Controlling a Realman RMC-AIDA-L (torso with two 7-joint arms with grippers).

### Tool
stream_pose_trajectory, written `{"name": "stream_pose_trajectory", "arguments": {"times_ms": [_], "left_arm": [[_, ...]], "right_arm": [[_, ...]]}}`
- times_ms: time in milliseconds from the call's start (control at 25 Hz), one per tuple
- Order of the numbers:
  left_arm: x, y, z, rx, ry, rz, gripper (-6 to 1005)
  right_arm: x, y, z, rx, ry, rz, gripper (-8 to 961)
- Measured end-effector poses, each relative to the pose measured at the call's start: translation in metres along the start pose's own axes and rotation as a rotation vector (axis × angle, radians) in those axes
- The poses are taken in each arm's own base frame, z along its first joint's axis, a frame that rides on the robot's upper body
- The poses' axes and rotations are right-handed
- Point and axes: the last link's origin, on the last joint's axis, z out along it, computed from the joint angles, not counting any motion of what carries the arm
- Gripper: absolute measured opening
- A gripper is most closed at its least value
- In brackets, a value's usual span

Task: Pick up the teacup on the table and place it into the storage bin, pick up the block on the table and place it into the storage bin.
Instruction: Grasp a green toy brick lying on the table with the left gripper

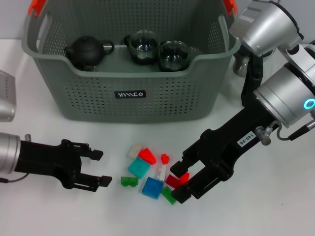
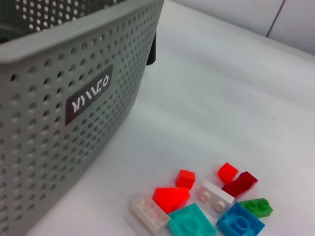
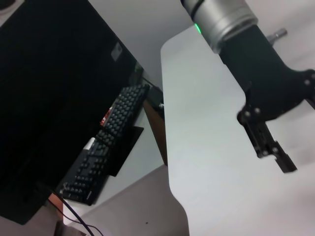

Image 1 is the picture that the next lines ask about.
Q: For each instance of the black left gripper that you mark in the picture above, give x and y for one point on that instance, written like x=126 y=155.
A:
x=46 y=159

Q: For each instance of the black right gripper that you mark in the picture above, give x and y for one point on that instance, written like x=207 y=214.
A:
x=226 y=147

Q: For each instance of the red small square block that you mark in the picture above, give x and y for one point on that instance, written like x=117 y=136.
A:
x=184 y=179

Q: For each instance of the glass teapot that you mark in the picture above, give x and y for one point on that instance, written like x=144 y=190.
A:
x=144 y=49
x=173 y=67

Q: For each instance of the dark red long block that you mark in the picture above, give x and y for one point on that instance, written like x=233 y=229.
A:
x=172 y=181

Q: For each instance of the green rectangular block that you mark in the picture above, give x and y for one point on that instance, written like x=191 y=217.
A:
x=168 y=194

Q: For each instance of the green car shaped block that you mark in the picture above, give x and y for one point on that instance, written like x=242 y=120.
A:
x=128 y=182

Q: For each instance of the white small block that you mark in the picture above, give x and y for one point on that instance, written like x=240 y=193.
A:
x=161 y=173

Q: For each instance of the tiny red stud block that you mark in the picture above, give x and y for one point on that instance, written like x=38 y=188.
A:
x=165 y=159

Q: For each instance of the teal square block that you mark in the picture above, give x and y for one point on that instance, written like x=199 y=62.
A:
x=138 y=168

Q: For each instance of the translucent white pink block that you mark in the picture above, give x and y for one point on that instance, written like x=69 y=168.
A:
x=134 y=150

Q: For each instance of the blue square block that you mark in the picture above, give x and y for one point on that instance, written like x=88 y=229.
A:
x=152 y=188

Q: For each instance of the orange red sloped block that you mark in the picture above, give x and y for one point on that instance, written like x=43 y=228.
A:
x=147 y=156

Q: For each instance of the grey perforated plastic storage basket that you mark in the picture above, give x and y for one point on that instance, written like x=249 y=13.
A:
x=130 y=105

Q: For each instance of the black ceramic teapot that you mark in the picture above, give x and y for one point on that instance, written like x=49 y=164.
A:
x=86 y=51

